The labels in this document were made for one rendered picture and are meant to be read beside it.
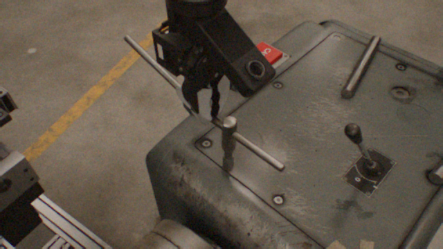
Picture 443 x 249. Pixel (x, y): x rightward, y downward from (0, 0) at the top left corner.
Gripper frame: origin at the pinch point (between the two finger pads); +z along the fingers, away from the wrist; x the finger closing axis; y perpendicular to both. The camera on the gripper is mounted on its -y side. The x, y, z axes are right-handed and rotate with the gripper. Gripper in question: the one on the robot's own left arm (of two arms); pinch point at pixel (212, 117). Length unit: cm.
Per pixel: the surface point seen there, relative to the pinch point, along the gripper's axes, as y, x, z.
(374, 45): -6.0, -43.6, 7.7
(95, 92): 160, -47, 135
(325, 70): -1.9, -31.8, 9.8
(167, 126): 102, -61, 135
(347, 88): -8.9, -27.7, 7.6
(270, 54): 9.0, -27.1, 8.6
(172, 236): -4.3, 13.9, 13.5
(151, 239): -1.3, 16.0, 15.7
